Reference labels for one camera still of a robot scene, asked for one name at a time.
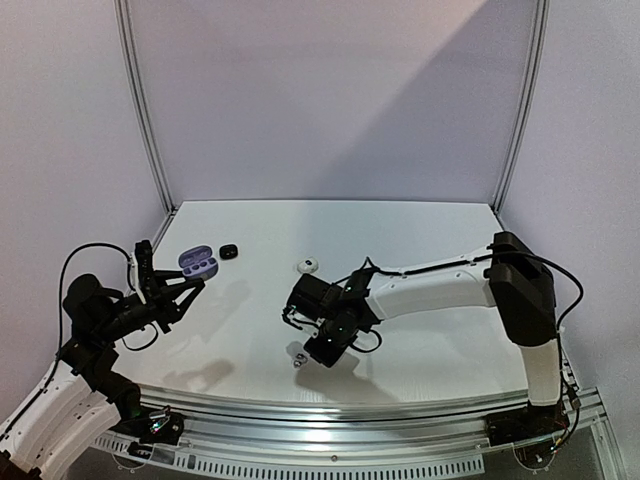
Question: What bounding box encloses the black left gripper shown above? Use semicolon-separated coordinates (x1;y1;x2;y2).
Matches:
95;269;204;343

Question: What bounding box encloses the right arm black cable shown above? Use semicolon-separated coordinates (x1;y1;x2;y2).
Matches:
344;252;585;351

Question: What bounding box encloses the aluminium corner post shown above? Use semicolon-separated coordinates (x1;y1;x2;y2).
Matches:
113;0;177;216
491;0;550;217

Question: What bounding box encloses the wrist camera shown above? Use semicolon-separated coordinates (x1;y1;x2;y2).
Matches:
281;308;320;335
128;239;153;305

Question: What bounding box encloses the white charging case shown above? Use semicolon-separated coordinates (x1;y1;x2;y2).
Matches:
296;257;319;274

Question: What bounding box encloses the black charging case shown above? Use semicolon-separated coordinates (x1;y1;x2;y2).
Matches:
218;244;239;260

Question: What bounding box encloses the perforated white cable tray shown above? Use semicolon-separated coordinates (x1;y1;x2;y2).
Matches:
91;434;486;479

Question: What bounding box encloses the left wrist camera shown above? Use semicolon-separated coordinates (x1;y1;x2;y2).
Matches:
128;239;153;305

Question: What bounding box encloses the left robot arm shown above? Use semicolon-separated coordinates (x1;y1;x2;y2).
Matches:
1;270;205;479

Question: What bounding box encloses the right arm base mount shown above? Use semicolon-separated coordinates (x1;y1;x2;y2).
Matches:
484;400;580;446

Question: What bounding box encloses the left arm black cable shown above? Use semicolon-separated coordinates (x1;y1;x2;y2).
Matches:
0;242;164;441

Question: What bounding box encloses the left aluminium corner post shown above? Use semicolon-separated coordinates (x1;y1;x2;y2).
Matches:
113;0;177;216

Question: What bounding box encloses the aluminium front rail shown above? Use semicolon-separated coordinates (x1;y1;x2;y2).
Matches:
94;384;609;451

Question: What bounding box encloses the translucent blue charging case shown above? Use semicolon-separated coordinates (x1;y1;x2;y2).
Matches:
178;245;219;281

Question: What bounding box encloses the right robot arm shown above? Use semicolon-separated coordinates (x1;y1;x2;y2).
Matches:
282;231;562;436

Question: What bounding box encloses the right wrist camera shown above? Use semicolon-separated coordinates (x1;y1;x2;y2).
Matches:
281;308;320;335

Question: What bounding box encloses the right aluminium corner post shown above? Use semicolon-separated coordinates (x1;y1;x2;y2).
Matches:
491;0;550;217

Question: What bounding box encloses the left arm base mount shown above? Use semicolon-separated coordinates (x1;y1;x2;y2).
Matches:
111;405;186;459

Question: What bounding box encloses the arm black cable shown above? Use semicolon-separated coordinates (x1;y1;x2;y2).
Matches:
344;252;585;351
0;242;164;441

